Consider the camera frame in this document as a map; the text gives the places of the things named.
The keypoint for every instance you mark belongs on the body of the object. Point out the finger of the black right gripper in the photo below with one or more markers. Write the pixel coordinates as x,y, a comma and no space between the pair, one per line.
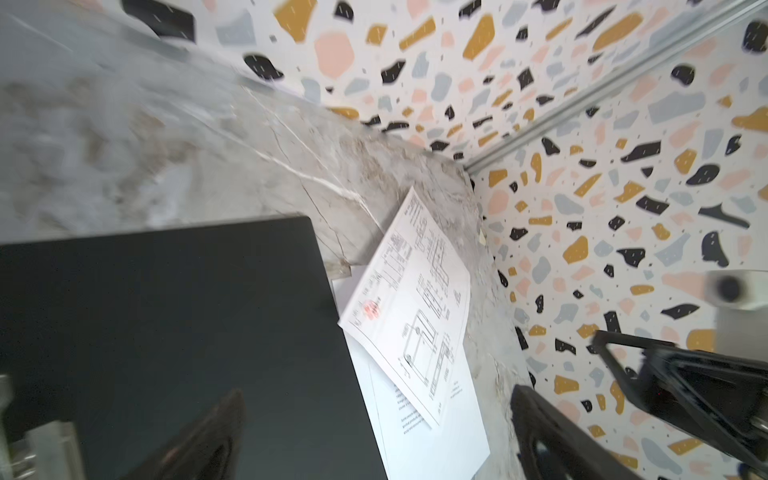
720,400

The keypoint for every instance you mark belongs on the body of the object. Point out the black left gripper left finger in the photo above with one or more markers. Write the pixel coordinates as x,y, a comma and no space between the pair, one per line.
207,448

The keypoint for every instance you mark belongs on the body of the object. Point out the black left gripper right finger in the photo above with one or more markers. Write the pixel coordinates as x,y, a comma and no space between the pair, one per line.
553,447

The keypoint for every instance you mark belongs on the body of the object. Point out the white text paper sheet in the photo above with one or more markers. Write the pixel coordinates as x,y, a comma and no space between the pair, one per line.
408,447

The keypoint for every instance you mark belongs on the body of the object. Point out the white drawing paper sheet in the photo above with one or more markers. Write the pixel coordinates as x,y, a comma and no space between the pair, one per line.
410,309

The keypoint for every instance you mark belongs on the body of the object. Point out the silver folder clip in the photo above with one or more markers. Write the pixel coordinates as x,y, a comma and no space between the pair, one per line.
48,451

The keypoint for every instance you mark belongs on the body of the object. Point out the aluminium corner post right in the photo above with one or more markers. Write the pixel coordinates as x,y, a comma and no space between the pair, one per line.
689,35

